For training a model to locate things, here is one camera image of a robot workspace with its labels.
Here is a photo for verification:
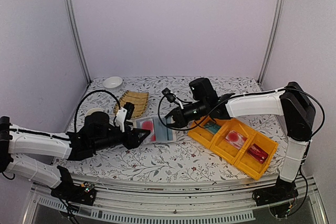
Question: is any small white bowl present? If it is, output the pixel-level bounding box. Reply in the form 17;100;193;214
103;76;123;91

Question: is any teal VIP card stack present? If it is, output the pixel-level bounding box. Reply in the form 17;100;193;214
204;121;222;135

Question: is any white ceramic mug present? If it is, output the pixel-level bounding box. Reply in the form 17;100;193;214
85;108;103;116

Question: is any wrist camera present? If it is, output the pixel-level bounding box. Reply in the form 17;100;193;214
162;88;191;109
114;102;135;133

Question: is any yellow three-compartment bin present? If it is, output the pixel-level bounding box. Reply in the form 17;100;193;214
188;117;278;180

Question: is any right aluminium frame post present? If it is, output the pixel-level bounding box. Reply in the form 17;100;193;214
257;0;285;86

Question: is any left aluminium frame post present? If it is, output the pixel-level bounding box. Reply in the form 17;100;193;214
64;0;91;84

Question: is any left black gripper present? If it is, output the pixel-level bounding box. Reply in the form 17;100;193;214
92;122;151;152

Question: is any woven bamboo tray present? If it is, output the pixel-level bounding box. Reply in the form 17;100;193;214
119;90;149;119

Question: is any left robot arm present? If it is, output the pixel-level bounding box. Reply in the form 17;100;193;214
1;109;151;200

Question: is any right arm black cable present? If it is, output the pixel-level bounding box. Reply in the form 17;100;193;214
157;89;326;204

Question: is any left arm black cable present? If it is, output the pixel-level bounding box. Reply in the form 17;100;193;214
73;89;121;133

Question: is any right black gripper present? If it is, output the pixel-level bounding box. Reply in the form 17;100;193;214
159;99;208;129

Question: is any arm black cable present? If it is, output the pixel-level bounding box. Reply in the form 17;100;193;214
157;89;326;204
73;89;121;133

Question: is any pink circle card stack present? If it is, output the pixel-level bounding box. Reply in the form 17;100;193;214
225;130;247;150

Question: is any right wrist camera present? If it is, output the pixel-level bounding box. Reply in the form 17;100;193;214
162;88;191;109

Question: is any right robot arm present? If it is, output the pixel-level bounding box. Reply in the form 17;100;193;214
165;78;316;201

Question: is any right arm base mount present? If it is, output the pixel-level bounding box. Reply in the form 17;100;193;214
252;176;309;219

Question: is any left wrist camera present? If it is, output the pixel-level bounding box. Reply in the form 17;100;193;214
114;102;135;133

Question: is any red card stack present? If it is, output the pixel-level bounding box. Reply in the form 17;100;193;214
247;144;268;164

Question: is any front aluminium rail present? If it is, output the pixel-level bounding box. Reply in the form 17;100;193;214
23;176;329;223

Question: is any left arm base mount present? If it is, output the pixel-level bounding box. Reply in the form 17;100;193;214
51;166;97;206

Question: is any aluminium frame post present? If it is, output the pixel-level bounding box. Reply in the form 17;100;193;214
257;0;285;86
64;0;91;84

